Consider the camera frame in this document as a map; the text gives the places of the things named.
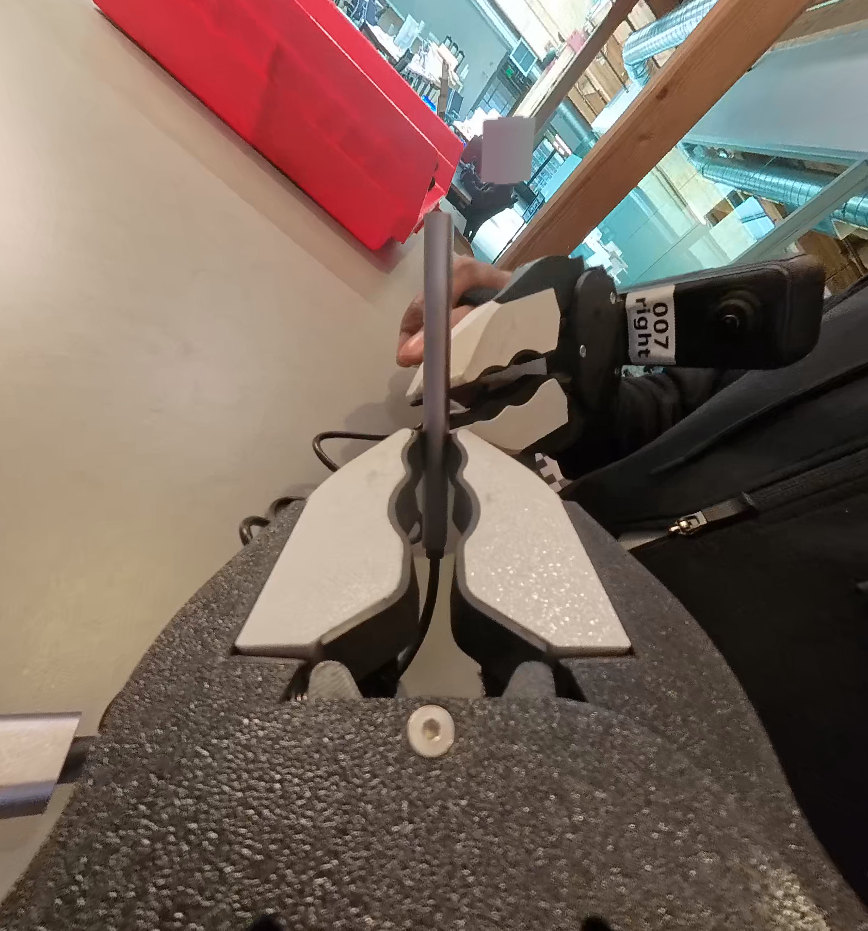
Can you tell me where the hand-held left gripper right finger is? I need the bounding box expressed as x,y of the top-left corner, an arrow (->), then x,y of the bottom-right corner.
449,428 -> 633,699

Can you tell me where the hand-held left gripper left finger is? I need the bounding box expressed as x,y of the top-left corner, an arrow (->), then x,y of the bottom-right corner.
235,428 -> 424,699

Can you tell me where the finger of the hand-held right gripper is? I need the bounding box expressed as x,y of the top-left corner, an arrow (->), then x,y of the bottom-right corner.
405,289 -> 562,404
445,378 -> 572,452

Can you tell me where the grey usb hub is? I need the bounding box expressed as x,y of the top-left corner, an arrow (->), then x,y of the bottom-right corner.
398,209 -> 455,670

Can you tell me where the thin black usb-c cable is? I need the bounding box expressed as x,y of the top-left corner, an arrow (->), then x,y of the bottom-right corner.
239,431 -> 413,545

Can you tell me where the red plastic bin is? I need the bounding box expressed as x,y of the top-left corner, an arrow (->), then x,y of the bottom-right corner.
92,0 -> 466,253

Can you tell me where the person's right forearm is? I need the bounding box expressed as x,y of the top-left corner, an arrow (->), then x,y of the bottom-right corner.
561,364 -> 704,481

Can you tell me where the person's right hand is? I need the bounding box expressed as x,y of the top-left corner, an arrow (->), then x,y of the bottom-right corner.
396,255 -> 515,368

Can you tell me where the wooden beam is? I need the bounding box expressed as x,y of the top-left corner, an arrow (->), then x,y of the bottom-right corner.
496,0 -> 813,272

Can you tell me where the silver ventilation duct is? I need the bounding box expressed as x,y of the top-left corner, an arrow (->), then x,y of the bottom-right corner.
685,142 -> 868,234
623,0 -> 751,66

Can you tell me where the black cable with grey plug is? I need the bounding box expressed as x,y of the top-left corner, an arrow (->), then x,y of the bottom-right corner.
0,711 -> 89,824

